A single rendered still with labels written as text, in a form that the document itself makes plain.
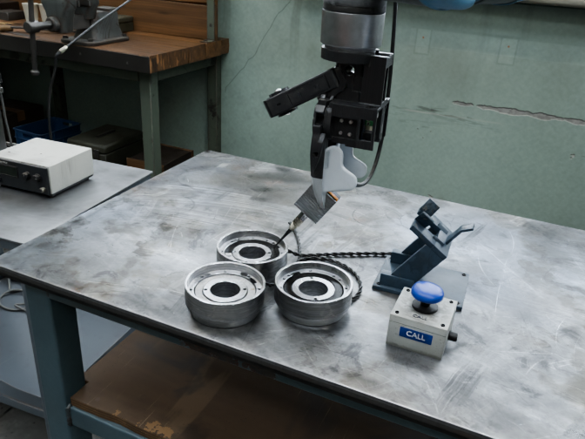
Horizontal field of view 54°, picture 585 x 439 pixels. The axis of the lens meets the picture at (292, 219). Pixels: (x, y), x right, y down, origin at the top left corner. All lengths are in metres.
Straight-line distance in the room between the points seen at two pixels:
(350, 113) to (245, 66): 1.88
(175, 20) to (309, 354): 2.06
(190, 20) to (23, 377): 1.56
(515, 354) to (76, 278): 0.60
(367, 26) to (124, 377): 0.71
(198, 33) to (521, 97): 1.31
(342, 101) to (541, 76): 1.58
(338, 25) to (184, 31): 1.91
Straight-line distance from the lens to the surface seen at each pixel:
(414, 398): 0.67
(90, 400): 1.04
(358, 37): 0.70
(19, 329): 1.83
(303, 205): 0.80
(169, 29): 2.62
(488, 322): 0.83
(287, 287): 0.77
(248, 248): 0.87
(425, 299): 0.71
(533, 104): 2.28
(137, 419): 0.99
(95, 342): 1.72
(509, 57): 2.25
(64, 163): 1.44
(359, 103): 0.73
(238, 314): 0.72
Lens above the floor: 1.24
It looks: 26 degrees down
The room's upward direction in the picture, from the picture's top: 4 degrees clockwise
